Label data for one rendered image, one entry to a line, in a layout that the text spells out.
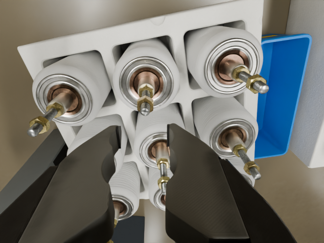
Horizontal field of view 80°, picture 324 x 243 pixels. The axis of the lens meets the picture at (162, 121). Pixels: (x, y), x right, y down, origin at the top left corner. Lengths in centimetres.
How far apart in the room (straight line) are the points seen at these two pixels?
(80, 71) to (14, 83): 37
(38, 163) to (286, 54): 62
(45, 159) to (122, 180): 19
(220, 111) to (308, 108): 27
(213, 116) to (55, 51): 27
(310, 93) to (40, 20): 63
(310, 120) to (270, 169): 32
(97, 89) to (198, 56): 15
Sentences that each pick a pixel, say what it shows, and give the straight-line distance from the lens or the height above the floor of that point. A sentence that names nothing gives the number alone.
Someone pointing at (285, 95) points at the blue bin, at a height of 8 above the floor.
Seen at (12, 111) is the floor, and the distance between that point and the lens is 69.
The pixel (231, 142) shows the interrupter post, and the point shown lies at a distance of 32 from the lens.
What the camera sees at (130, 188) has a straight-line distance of 42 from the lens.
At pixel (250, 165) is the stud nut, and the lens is 28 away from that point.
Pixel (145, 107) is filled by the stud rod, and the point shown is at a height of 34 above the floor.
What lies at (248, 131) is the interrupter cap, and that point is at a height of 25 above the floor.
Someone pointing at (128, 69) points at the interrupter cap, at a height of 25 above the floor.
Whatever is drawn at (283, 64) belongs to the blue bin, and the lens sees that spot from 57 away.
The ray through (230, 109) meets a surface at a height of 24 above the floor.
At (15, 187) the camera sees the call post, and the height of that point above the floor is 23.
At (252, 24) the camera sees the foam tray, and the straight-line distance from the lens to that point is 37.
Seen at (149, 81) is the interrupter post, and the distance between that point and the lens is 26.
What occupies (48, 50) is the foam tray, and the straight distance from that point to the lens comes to 38.
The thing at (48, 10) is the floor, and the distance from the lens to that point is 56.
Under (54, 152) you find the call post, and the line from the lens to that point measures 54.
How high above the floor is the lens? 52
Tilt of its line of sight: 61 degrees down
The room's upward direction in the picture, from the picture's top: 174 degrees clockwise
